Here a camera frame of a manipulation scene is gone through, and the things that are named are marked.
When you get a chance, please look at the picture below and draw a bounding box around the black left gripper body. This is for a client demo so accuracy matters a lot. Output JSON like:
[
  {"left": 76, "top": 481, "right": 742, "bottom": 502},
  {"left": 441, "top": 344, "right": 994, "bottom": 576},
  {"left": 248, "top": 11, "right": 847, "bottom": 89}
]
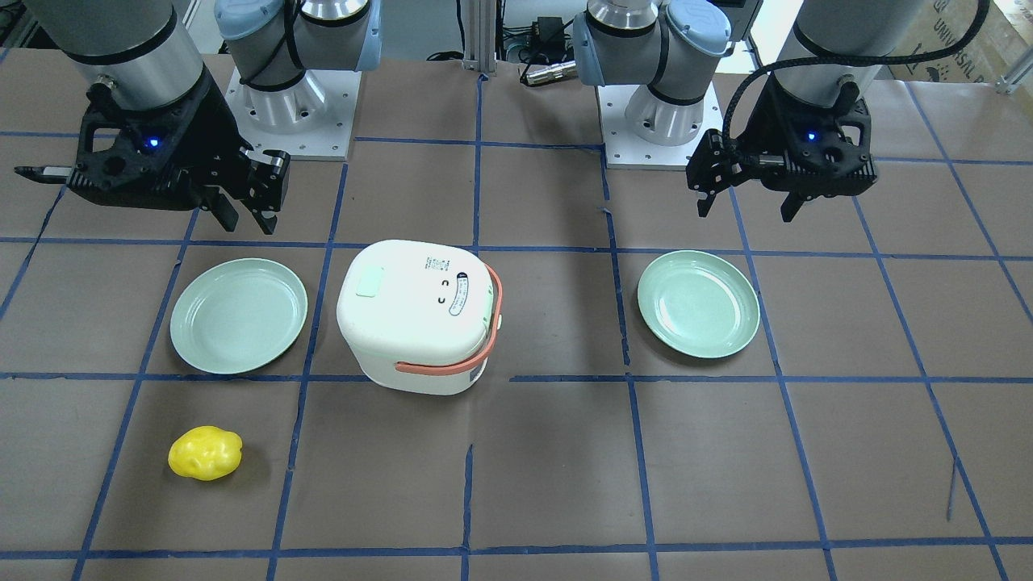
[{"left": 686, "top": 77, "right": 878, "bottom": 198}]

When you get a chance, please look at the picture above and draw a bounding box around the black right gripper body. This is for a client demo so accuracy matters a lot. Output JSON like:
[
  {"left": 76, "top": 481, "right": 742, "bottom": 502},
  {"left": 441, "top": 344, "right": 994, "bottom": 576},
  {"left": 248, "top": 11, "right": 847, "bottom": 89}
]
[{"left": 15, "top": 77, "right": 291, "bottom": 215}]

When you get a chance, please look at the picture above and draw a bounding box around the white rice cooker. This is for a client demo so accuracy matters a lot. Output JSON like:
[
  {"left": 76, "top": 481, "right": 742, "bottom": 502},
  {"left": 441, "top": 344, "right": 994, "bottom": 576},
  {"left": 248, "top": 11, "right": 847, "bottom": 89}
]
[{"left": 336, "top": 240, "right": 504, "bottom": 396}]

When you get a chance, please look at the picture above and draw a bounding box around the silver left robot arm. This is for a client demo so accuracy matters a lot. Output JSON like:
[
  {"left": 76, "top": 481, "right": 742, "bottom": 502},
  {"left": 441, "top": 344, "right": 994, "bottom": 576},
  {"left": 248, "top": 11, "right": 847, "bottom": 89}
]
[{"left": 571, "top": 1, "right": 922, "bottom": 222}]

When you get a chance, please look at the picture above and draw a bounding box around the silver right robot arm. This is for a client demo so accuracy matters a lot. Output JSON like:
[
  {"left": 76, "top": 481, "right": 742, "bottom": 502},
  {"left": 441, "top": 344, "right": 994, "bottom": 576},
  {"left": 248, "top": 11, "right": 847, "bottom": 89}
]
[{"left": 15, "top": 1, "right": 383, "bottom": 235}]

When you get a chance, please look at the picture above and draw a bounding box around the green plate near potato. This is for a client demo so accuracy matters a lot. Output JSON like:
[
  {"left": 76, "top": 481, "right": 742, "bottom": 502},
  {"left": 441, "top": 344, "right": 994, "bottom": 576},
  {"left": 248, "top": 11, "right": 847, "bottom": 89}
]
[{"left": 169, "top": 257, "right": 307, "bottom": 375}]

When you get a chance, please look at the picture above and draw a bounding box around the green plate far side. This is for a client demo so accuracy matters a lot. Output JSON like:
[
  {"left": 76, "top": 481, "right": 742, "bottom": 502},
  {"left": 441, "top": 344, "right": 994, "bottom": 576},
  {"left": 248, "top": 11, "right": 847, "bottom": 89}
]
[{"left": 636, "top": 250, "right": 760, "bottom": 359}]

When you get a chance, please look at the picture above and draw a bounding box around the black power adapter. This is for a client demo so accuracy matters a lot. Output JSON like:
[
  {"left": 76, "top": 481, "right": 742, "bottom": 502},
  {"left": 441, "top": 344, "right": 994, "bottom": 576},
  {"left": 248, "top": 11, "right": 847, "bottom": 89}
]
[{"left": 530, "top": 16, "right": 566, "bottom": 52}]

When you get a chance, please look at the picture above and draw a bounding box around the yellow toy potato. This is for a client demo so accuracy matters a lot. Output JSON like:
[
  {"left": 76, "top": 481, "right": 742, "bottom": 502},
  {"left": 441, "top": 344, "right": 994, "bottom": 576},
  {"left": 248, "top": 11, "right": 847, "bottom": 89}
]
[{"left": 167, "top": 425, "right": 243, "bottom": 482}]

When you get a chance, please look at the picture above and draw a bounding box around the cardboard box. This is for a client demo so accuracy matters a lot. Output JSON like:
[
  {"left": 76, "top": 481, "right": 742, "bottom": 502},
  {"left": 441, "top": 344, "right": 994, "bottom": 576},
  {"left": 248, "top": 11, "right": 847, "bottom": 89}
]
[{"left": 888, "top": 0, "right": 1033, "bottom": 86}]

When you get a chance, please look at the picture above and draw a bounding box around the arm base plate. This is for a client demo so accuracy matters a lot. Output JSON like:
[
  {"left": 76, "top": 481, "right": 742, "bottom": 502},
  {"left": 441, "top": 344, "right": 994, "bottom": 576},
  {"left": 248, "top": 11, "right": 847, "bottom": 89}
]
[
  {"left": 596, "top": 85, "right": 722, "bottom": 170},
  {"left": 225, "top": 70, "right": 364, "bottom": 162}
]

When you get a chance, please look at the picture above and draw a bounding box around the black corrugated cable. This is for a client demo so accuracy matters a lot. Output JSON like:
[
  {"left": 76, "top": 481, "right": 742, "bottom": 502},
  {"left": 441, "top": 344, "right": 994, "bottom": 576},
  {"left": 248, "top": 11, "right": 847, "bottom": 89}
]
[{"left": 721, "top": 0, "right": 991, "bottom": 150}]

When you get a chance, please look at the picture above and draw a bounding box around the aluminium frame post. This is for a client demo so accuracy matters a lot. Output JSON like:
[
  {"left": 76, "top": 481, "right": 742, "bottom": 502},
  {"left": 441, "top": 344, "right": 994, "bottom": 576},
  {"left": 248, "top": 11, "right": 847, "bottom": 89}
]
[{"left": 458, "top": 1, "right": 502, "bottom": 77}]

